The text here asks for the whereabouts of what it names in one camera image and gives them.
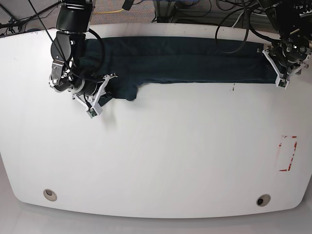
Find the left table cable grommet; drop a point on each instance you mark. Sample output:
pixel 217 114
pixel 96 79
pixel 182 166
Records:
pixel 50 195

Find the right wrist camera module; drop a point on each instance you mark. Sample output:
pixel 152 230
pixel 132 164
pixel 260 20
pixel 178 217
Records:
pixel 94 111

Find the table cable grommet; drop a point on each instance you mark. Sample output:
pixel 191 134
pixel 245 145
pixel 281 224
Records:
pixel 50 195
pixel 263 200

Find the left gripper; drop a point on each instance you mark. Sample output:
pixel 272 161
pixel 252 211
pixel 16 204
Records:
pixel 287 56

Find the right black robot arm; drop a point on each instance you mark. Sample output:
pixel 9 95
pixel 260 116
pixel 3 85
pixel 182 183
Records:
pixel 69 44

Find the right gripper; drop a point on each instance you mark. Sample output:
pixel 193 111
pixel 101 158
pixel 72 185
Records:
pixel 86 92

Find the red tape rectangle marking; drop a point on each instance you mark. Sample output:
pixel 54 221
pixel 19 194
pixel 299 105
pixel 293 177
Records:
pixel 286 152

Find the right table cable grommet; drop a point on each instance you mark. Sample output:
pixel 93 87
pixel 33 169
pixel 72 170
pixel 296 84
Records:
pixel 263 200

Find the dark teal T-shirt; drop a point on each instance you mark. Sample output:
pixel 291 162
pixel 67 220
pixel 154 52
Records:
pixel 165 60

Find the black tripod leg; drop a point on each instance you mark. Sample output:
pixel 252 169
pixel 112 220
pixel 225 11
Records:
pixel 22 9

